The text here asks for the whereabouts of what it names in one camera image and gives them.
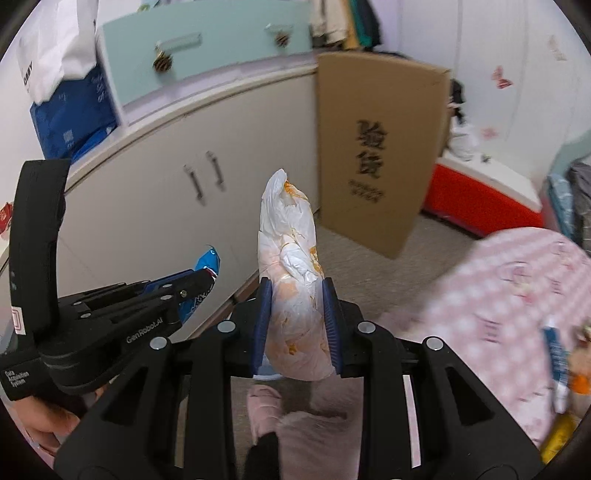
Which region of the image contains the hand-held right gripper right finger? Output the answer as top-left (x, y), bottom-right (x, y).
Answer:
top-left (322, 278), bottom-right (544, 480)

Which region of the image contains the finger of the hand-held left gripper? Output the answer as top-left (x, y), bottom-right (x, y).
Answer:
top-left (59, 269), bottom-right (215, 309)
top-left (76, 288), bottom-right (206, 326)

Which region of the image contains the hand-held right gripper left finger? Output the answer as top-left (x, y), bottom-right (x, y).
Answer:
top-left (54, 278), bottom-right (274, 480)

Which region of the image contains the blue snack wrapper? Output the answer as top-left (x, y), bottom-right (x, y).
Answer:
top-left (181, 246), bottom-right (223, 325)

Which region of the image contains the person's left hand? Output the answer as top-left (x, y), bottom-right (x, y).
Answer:
top-left (16, 385), bottom-right (109, 460)

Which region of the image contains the white cabinet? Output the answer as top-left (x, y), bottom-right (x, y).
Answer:
top-left (0, 60), bottom-right (322, 342)

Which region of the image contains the person's pink-clad leg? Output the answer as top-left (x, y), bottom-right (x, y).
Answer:
top-left (246, 377), bottom-right (371, 480)

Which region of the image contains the blue bag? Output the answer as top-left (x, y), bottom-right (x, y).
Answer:
top-left (30, 62), bottom-right (119, 161)

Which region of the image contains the pink printed cloth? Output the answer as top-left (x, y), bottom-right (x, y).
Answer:
top-left (376, 227), bottom-right (591, 449)

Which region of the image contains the brown cardboard box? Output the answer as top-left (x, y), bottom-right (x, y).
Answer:
top-left (315, 51), bottom-right (452, 259)

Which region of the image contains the red box with white lid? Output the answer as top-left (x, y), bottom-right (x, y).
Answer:
top-left (422, 154), bottom-right (544, 239)

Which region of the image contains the large white bag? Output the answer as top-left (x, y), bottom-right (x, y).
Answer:
top-left (14, 0), bottom-right (100, 105)

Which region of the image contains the small white plastic bag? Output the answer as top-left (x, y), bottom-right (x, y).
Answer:
top-left (449, 121), bottom-right (482, 161)

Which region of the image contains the blue white tube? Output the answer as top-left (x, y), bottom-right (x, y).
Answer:
top-left (542, 324), bottom-right (572, 415)

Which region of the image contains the teal drawer front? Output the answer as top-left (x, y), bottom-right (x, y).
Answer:
top-left (95, 17), bottom-right (313, 126)

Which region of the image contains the black item on red box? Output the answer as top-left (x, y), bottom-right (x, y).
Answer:
top-left (447, 80), bottom-right (468, 126)

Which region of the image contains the yellow packet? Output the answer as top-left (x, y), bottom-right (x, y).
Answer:
top-left (539, 412), bottom-right (581, 465)

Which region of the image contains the beige hanging garment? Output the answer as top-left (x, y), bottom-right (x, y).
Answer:
top-left (308, 0), bottom-right (357, 48)

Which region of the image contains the green hanging garment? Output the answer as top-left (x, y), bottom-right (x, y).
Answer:
top-left (348, 0), bottom-right (385, 49)

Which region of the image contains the metal cabinet handle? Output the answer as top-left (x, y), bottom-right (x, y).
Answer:
top-left (183, 163), bottom-right (205, 205)
top-left (206, 151), bottom-right (226, 191)

